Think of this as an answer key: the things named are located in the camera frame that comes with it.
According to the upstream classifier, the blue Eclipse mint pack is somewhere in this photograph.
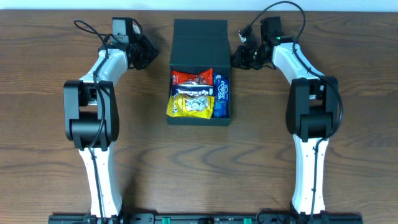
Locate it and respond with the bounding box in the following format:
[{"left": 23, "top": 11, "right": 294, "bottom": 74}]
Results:
[{"left": 213, "top": 74, "right": 229, "bottom": 103}]

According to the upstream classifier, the red Halls candy bag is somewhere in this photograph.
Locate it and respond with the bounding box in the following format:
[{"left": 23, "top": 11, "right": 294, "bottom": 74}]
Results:
[{"left": 171, "top": 68, "right": 213, "bottom": 85}]

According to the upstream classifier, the light blue snack bar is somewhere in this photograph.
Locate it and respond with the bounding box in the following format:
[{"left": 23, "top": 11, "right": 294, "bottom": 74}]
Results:
[{"left": 213, "top": 101, "right": 228, "bottom": 118}]

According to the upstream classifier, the purple Dairy Milk bar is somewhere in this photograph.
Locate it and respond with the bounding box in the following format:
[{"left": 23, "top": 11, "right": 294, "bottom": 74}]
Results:
[{"left": 171, "top": 84, "right": 216, "bottom": 97}]

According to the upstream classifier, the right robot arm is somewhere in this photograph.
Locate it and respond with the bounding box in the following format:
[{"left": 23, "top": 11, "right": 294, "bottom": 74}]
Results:
[{"left": 231, "top": 17, "right": 341, "bottom": 218}]

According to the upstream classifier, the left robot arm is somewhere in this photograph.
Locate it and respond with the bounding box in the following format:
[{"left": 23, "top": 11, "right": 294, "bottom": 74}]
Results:
[{"left": 63, "top": 17, "right": 159, "bottom": 223}]

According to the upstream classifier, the dark green gift box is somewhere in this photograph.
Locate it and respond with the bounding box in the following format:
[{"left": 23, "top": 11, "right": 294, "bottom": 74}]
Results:
[{"left": 166, "top": 18, "right": 233, "bottom": 127}]

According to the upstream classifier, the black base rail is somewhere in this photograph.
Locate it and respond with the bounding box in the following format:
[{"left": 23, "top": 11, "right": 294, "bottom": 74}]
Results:
[{"left": 48, "top": 213, "right": 363, "bottom": 224}]

